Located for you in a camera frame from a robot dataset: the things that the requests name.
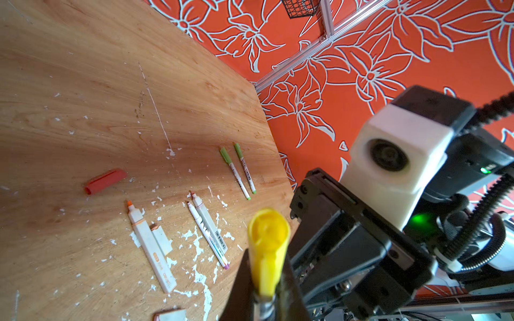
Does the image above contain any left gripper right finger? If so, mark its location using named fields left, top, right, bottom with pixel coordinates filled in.
left=275, top=256, right=310, bottom=321

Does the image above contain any small white cap piece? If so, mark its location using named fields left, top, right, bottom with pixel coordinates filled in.
left=153, top=308, right=187, bottom=321

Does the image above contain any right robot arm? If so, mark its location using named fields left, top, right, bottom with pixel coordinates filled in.
left=289, top=129, right=513, bottom=320

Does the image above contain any yellow pen cap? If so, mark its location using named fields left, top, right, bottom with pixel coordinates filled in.
left=248, top=208, right=290, bottom=298

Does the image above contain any white pen pink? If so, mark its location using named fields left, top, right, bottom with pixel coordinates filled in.
left=191, top=191, right=228, bottom=254

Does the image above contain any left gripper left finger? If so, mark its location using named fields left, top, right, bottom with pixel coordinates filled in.
left=220, top=250, right=254, bottom=321

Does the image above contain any white pen orange tip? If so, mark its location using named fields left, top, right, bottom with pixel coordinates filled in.
left=127, top=201, right=177, bottom=294

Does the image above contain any red pen cap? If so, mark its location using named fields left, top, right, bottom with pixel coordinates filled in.
left=84, top=169, right=127, bottom=195

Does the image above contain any white pen purple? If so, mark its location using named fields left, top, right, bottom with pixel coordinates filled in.
left=187, top=201, right=230, bottom=270

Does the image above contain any black wire basket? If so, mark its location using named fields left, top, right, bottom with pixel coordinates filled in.
left=281, top=0, right=320, bottom=19

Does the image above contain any green pen cap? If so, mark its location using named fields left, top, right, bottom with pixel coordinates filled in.
left=220, top=147, right=251, bottom=200
left=233, top=143, right=256, bottom=194

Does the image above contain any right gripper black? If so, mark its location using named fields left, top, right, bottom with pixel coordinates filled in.
left=288, top=169, right=438, bottom=319

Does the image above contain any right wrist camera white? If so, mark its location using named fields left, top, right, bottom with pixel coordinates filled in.
left=339, top=86, right=477, bottom=230

